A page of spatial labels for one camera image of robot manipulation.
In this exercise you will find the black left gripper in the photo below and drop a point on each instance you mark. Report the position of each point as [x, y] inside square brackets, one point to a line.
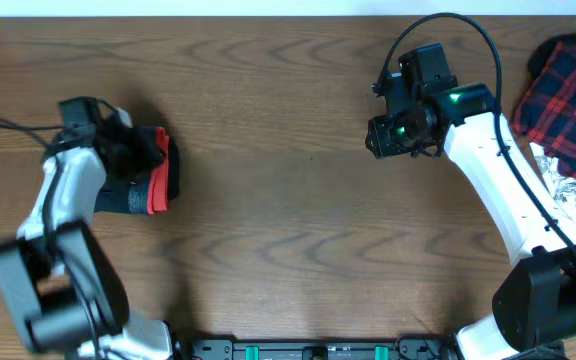
[147, 157]

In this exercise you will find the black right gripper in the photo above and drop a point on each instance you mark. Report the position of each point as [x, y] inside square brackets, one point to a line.
[386, 145]

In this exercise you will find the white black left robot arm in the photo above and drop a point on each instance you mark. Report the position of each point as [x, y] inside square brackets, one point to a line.
[59, 287]

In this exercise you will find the red navy plaid garment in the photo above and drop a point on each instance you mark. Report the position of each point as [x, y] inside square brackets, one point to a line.
[546, 114]

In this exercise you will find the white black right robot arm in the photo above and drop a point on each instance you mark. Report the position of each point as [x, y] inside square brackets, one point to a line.
[534, 309]

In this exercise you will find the black mounting rail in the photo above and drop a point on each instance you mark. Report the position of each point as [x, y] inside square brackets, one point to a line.
[403, 348]

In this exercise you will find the black leggings red waistband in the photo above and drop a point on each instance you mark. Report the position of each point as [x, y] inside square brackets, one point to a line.
[147, 194]

